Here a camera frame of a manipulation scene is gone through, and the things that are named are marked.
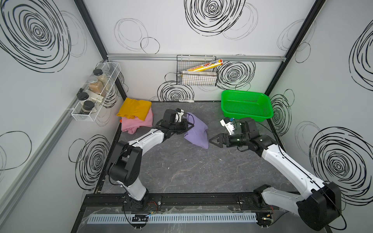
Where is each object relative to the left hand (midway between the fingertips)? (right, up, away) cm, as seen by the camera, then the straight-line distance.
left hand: (193, 124), depth 86 cm
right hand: (+11, -8, -13) cm, 18 cm away
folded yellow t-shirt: (-43, +11, +16) cm, 47 cm away
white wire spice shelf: (-54, +36, +10) cm, 66 cm away
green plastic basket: (+39, +15, +33) cm, 54 cm away
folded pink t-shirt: (-43, -1, +13) cm, 45 cm away
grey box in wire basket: (+4, +28, +1) cm, 28 cm away
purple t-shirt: (+3, -6, -2) cm, 7 cm away
